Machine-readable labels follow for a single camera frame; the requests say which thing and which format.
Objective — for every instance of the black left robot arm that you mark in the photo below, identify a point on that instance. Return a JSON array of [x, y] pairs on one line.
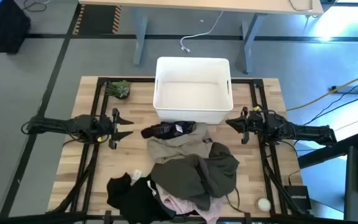
[[57, 124]]

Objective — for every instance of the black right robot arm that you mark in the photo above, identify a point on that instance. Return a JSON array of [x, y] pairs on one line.
[[306, 130]]

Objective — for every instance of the beige garment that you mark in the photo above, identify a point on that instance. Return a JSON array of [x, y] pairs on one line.
[[176, 146]]

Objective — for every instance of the white plastic bin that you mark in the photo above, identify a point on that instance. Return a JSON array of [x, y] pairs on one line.
[[193, 93]]

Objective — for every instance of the olive green garment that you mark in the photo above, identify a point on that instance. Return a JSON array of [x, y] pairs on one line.
[[197, 177]]

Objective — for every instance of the yellow black striped floor mat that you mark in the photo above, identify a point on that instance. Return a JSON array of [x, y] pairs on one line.
[[98, 20]]

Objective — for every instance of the pink garment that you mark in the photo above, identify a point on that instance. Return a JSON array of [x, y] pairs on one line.
[[185, 207]]

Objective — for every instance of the navy blue garment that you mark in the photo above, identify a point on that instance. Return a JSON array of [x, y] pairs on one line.
[[169, 130]]

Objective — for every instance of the light wooden desk top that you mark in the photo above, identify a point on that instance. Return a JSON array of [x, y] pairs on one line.
[[197, 4]]

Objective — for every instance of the black Netgear network switch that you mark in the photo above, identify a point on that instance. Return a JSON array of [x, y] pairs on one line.
[[297, 197]]

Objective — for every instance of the grey power strip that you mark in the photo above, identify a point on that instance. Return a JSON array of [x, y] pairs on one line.
[[350, 90]]

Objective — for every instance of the small potted succulent plant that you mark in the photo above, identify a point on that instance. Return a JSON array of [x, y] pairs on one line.
[[120, 89]]

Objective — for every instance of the black storage crate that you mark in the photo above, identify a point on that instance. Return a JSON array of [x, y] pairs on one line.
[[5, 28]]

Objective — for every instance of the grey metal desk leg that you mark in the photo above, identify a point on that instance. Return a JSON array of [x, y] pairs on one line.
[[250, 43], [140, 37]]

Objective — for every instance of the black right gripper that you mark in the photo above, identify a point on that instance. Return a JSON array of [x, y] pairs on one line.
[[252, 124]]

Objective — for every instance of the small white tag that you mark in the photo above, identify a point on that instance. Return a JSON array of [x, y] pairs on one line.
[[136, 175]]

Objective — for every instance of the black garment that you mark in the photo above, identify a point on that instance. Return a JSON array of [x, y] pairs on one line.
[[135, 199]]

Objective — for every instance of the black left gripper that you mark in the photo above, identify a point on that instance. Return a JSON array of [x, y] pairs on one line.
[[114, 127]]

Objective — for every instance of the white ball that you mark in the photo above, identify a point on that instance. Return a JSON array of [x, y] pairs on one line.
[[264, 205]]

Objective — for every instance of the black diagonal support beam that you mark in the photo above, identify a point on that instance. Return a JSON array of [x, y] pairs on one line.
[[328, 152]]

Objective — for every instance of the black metal table frame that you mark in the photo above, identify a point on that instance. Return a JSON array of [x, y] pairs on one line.
[[99, 99]]

